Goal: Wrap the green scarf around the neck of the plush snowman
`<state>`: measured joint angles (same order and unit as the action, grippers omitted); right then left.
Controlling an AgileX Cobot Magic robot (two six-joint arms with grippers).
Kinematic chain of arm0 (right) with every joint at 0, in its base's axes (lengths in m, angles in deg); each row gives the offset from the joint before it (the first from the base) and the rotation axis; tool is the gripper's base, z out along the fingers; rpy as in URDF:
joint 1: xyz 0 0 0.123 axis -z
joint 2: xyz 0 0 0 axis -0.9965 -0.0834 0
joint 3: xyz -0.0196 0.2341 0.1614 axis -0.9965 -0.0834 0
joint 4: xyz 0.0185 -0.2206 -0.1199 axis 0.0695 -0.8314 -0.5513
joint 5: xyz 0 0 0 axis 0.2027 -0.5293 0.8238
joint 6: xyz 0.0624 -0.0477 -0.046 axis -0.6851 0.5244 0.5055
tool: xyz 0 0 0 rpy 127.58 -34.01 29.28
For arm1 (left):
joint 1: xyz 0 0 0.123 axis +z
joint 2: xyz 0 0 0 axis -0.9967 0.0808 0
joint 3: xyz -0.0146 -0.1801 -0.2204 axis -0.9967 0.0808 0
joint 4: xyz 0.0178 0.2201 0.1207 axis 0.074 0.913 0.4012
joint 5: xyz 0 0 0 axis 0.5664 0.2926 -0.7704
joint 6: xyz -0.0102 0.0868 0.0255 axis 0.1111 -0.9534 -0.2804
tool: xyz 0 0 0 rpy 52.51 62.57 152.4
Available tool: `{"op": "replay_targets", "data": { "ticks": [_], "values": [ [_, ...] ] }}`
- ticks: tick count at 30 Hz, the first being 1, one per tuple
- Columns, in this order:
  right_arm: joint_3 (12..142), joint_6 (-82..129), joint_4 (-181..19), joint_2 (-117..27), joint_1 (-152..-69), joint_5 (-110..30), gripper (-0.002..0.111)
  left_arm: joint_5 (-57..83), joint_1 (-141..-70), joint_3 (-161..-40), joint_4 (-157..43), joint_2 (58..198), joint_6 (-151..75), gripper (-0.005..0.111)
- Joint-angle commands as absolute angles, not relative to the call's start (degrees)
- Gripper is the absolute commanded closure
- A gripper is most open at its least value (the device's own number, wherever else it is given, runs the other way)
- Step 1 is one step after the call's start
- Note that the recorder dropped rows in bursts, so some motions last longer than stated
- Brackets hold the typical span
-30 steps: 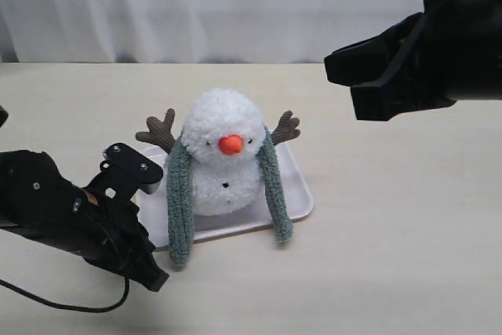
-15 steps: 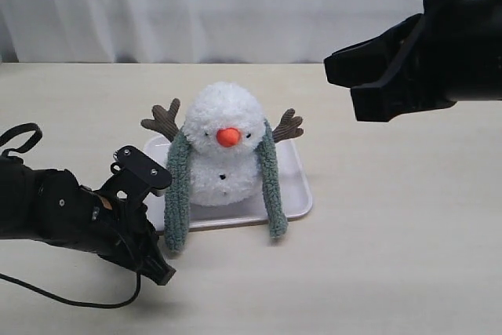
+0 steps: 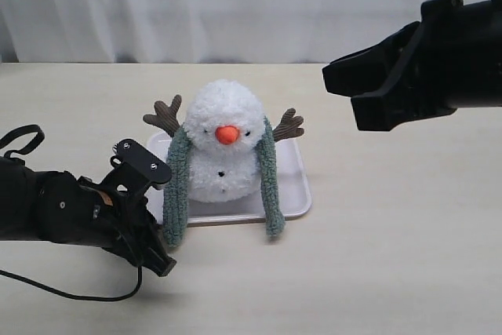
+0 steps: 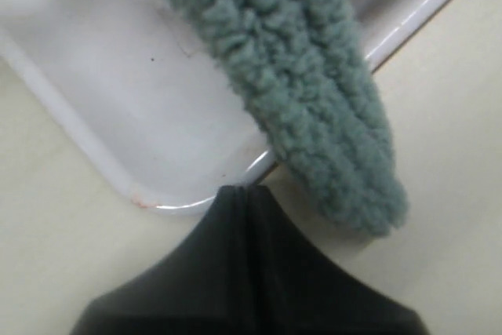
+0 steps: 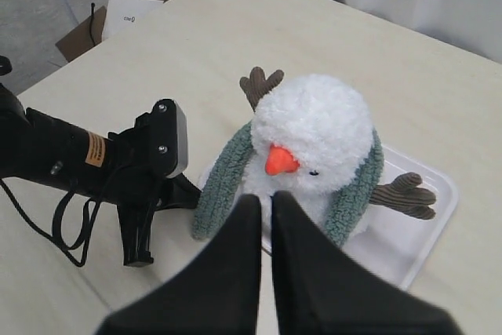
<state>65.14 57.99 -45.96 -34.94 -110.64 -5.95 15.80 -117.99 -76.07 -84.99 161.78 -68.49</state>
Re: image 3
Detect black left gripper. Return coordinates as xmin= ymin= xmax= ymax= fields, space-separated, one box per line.
xmin=78 ymin=177 xmax=176 ymax=277

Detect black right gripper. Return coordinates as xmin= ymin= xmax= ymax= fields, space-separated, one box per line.
xmin=322 ymin=0 xmax=501 ymax=132

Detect green knitted scarf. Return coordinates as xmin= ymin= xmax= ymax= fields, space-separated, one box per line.
xmin=162 ymin=115 xmax=286 ymax=248

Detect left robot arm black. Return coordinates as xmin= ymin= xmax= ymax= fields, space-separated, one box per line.
xmin=1 ymin=158 xmax=176 ymax=277

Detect right robot arm black grey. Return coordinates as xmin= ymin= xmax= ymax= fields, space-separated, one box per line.
xmin=322 ymin=0 xmax=501 ymax=132

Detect white plush snowman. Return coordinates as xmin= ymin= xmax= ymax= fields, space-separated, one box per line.
xmin=142 ymin=78 xmax=305 ymax=202

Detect white backdrop curtain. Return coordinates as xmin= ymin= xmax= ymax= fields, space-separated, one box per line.
xmin=0 ymin=0 xmax=502 ymax=64

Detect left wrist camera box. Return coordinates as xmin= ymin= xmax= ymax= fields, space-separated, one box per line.
xmin=100 ymin=138 xmax=173 ymax=202

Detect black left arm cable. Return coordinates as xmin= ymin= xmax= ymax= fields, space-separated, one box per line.
xmin=0 ymin=125 xmax=143 ymax=300

